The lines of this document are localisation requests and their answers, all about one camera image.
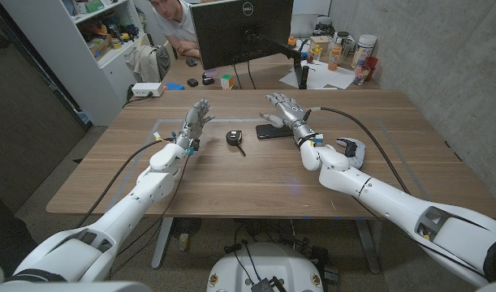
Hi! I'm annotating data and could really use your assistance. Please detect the black box on robot base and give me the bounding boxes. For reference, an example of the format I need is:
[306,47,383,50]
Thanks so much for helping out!
[250,276,288,292]

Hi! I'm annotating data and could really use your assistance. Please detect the small cardboard box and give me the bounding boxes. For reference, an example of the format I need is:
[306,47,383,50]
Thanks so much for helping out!
[308,35,332,56]

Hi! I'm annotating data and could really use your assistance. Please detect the tangle of black floor cables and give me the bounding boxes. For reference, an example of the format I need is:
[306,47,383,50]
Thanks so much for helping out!
[222,218,340,286]

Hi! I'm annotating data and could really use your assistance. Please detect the jar with black lid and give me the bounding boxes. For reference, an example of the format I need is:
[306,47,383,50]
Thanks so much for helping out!
[335,31,356,54]

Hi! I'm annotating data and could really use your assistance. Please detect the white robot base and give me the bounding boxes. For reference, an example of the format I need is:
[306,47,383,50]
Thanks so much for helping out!
[206,242,326,292]

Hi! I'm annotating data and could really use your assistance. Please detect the white storage shelf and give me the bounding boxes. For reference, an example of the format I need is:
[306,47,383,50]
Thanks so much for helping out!
[0,0,151,127]

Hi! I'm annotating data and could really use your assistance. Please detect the white round canister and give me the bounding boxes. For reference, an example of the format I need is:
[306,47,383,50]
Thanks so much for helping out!
[351,34,378,70]

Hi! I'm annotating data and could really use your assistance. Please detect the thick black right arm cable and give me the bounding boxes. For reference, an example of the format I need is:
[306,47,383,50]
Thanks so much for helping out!
[310,106,411,195]

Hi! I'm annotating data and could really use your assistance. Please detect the black Dell monitor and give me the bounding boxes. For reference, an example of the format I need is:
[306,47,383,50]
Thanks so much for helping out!
[189,0,295,71]

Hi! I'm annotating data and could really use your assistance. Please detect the orange drink bottle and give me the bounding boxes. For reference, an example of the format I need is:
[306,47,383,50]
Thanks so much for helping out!
[327,38,343,72]

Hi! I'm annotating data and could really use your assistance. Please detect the red plastic cup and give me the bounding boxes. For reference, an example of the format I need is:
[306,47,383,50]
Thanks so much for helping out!
[363,55,380,82]

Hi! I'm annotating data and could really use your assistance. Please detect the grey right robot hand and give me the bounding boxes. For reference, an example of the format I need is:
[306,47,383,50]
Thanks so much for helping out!
[259,92,318,144]

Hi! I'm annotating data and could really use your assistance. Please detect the white power box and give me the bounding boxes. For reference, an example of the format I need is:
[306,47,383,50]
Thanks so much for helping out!
[131,82,165,98]

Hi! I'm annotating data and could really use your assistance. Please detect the dark grey desk appliance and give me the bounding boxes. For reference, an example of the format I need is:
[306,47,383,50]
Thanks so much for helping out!
[313,15,334,38]

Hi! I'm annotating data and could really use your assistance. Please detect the black floor fan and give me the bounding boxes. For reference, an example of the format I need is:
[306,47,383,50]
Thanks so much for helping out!
[170,217,203,241]

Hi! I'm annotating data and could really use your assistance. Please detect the black tape measure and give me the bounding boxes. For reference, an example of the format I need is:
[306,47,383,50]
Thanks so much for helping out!
[225,130,248,157]

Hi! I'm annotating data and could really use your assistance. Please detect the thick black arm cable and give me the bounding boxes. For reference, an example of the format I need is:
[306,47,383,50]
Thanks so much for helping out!
[75,137,178,229]
[310,106,411,195]

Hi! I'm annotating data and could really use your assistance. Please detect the man's bare forearm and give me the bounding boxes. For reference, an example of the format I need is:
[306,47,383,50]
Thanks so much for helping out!
[175,40,202,59]

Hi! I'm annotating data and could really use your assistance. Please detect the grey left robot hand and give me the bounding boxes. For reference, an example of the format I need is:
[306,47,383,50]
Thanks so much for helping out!
[176,98,216,144]

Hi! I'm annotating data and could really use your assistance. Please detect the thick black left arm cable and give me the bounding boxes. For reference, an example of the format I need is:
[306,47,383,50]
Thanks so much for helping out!
[75,137,178,229]

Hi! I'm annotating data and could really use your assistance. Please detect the white paper sheets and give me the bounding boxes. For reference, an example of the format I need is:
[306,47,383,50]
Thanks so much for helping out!
[278,59,356,91]

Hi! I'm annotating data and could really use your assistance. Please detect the grey jacket on chair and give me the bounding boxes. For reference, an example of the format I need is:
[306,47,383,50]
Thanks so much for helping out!
[124,44,171,84]

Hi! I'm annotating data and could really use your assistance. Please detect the black smartphone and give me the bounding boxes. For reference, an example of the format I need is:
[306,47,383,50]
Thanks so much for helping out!
[255,123,295,140]

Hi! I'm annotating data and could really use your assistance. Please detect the grey table leg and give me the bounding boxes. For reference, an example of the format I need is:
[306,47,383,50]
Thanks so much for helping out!
[354,218,382,275]
[150,217,175,270]

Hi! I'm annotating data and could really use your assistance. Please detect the man in white t-shirt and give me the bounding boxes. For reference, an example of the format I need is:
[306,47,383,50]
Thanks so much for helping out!
[148,0,202,59]

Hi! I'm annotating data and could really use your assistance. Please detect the clear drinking glass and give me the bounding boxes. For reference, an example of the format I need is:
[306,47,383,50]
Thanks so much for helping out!
[352,64,372,87]

